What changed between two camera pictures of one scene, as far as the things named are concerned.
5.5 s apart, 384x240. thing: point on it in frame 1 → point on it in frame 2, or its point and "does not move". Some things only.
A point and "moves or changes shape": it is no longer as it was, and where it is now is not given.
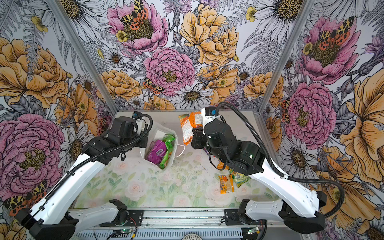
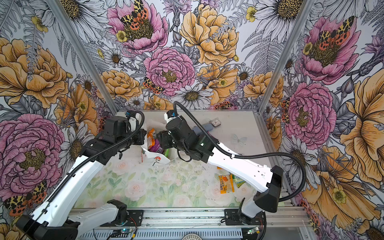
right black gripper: [198, 133] → [164, 140]
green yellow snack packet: [239, 178] does not move
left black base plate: [135, 219] does not move
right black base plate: [232, 217] does not move
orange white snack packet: [188, 121] moves or changes shape
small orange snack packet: [226, 184] does not move
